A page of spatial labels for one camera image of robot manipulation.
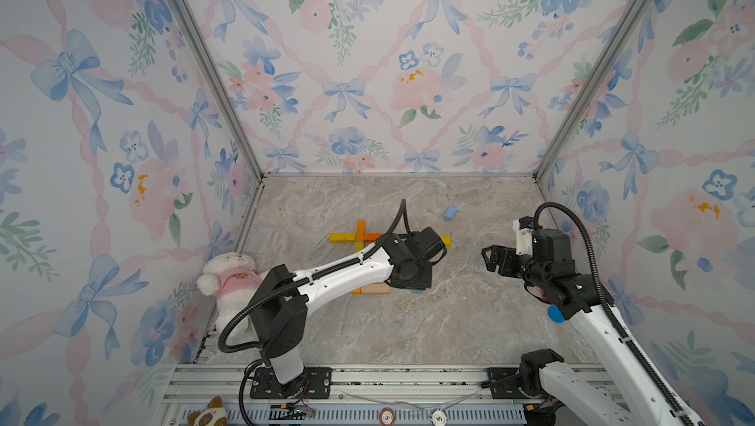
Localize red-orange long block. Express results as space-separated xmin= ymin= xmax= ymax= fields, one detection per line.
xmin=363 ymin=233 xmax=383 ymax=243

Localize small plush animal toy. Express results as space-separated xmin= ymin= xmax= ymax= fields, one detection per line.
xmin=187 ymin=396 xmax=228 ymax=426

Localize white plush toy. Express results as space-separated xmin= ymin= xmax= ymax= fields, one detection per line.
xmin=197 ymin=252 xmax=267 ymax=333

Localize aluminium corner post right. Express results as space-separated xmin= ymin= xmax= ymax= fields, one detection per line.
xmin=533 ymin=0 xmax=652 ymax=184

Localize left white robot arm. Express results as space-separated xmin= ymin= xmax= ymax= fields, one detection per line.
xmin=217 ymin=201 xmax=447 ymax=398

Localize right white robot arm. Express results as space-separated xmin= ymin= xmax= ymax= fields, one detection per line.
xmin=481 ymin=202 xmax=704 ymax=425

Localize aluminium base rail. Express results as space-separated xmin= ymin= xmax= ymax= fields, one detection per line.
xmin=146 ymin=362 xmax=662 ymax=426

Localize amber orange long block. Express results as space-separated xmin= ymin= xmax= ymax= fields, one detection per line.
xmin=355 ymin=221 xmax=366 ymax=243

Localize beige long block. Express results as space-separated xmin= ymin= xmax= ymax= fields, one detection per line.
xmin=360 ymin=284 xmax=390 ymax=295

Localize blue round disc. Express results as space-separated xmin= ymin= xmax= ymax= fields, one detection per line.
xmin=548 ymin=306 xmax=565 ymax=324

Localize aluminium corner post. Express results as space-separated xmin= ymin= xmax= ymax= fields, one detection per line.
xmin=167 ymin=0 xmax=263 ymax=185
xmin=533 ymin=0 xmax=652 ymax=184

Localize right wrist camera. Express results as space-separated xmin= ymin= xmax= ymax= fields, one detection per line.
xmin=512 ymin=217 xmax=537 ymax=256

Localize light blue short block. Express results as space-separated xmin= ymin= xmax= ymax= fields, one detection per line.
xmin=444 ymin=206 xmax=458 ymax=221

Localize aluminium corner post left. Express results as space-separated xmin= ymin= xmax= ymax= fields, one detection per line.
xmin=167 ymin=0 xmax=263 ymax=185

